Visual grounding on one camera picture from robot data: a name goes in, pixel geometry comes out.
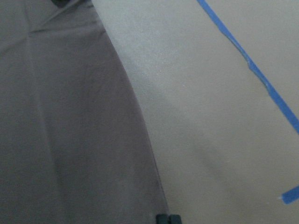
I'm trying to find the brown t-shirt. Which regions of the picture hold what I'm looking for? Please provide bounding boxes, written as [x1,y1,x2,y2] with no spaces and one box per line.
[0,0,168,224]

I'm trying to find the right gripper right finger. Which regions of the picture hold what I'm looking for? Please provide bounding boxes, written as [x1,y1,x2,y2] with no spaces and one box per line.
[170,214,181,224]

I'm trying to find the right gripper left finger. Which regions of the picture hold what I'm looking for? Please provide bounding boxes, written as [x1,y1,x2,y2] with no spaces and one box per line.
[156,214,170,224]

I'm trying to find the brown paper table cover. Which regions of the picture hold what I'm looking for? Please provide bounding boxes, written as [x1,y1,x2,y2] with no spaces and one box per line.
[93,0,299,224]

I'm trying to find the blue tape grid lines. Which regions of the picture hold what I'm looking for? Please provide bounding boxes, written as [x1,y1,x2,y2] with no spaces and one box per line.
[196,0,299,205]

